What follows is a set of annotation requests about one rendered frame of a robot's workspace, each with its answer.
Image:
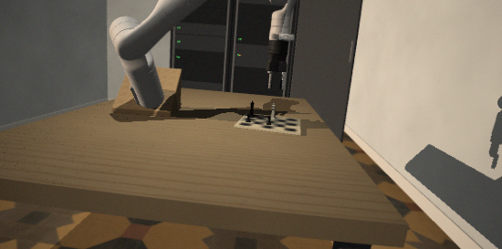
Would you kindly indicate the black chess king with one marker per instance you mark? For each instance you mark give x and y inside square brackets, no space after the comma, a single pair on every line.
[251,110]

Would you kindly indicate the black and white chessboard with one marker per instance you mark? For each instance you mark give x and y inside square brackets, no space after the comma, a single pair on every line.
[280,125]

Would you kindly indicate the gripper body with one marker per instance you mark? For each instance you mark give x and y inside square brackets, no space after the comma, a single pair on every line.
[278,48]

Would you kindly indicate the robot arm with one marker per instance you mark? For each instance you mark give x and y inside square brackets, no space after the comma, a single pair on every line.
[134,45]

